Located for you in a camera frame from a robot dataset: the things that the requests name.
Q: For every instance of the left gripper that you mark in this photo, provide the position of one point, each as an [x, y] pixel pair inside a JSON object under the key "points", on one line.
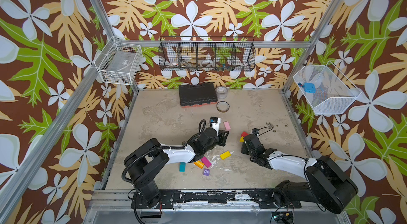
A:
{"points": [[222, 137]]}

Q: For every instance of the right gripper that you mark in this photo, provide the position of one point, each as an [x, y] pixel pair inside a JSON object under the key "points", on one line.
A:
{"points": [[248, 141]]}

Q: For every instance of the pink wood block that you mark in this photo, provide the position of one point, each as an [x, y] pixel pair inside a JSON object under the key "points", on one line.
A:
{"points": [[227, 126]]}

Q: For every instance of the red block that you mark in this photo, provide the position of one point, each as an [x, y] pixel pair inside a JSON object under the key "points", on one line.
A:
{"points": [[244, 134]]}

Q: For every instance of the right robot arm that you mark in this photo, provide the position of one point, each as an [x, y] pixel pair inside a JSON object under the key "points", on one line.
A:
{"points": [[326, 184]]}

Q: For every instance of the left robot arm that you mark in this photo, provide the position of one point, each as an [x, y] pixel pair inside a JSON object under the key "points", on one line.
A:
{"points": [[144, 164]]}

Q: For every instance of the magenta wood block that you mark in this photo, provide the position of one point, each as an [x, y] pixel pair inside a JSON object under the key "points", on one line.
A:
{"points": [[206, 162]]}

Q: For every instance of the orange cylinder block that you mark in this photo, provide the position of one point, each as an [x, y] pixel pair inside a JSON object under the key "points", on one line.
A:
{"points": [[199, 164]]}

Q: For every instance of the teal wood block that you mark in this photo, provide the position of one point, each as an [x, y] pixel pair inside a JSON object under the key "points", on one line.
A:
{"points": [[182, 167]]}

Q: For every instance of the brown tape roll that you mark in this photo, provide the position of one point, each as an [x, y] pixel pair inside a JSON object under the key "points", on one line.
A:
{"points": [[223, 106]]}

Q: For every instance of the purple number cube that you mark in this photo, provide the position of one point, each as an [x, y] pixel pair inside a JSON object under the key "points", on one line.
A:
{"points": [[206, 172]]}

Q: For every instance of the black tool case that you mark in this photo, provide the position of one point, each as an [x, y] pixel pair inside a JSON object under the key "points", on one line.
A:
{"points": [[194, 95]]}

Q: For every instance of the white tape roll in basket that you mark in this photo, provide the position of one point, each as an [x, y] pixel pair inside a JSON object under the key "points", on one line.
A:
{"points": [[207, 64]]}

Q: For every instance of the blue object in basket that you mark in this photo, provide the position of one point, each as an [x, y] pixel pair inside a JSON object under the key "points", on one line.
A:
{"points": [[309, 88]]}

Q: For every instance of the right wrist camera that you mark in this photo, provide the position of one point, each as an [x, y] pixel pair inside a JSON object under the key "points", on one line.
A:
{"points": [[255, 131]]}

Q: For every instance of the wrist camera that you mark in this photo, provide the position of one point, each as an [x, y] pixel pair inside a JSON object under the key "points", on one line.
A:
{"points": [[214, 123], [255, 131]]}

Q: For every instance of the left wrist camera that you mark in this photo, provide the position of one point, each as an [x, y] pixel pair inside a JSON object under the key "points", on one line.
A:
{"points": [[214, 123]]}

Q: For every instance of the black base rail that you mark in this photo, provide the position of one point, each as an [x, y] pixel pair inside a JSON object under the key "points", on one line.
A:
{"points": [[263, 198]]}

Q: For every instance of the black wire basket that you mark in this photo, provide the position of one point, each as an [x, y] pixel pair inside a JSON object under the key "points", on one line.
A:
{"points": [[229, 53]]}

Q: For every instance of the white wire basket right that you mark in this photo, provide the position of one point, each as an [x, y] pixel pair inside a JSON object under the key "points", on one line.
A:
{"points": [[335, 92]]}

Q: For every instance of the white wire basket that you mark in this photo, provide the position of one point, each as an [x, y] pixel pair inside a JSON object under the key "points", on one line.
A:
{"points": [[335, 92], [118, 62]]}

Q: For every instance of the white wire basket left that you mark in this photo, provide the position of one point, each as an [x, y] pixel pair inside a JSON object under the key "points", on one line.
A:
{"points": [[118, 62]]}

